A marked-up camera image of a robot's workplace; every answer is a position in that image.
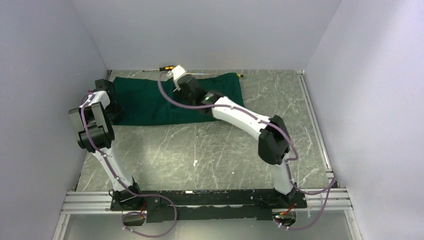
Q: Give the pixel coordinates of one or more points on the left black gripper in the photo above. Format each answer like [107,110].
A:
[108,87]

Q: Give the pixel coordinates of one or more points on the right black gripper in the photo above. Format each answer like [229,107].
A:
[185,87]

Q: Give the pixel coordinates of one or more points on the green surgical drape cloth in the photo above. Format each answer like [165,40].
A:
[143,104]

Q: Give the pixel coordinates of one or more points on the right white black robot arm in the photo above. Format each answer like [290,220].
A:
[270,132]

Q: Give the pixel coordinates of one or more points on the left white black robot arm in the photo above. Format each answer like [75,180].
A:
[92,126]

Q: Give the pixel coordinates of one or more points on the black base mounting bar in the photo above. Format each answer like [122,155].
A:
[184,205]

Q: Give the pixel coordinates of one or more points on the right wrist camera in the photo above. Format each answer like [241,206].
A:
[175,74]

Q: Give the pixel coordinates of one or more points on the yellow black handled screwdriver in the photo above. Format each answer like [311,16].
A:
[161,69]

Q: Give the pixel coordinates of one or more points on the aluminium front rail frame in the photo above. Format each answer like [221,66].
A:
[99,202]

